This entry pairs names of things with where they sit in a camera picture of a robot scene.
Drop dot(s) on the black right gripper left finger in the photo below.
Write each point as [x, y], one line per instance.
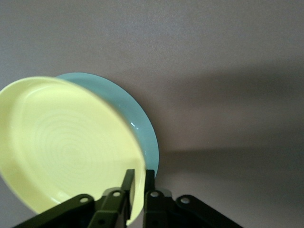
[109, 209]

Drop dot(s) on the light yellow round plate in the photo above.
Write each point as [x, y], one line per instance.
[59, 142]

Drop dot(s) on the light green round plate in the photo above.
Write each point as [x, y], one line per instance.
[133, 111]

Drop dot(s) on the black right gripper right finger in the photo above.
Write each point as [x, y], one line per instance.
[156, 211]

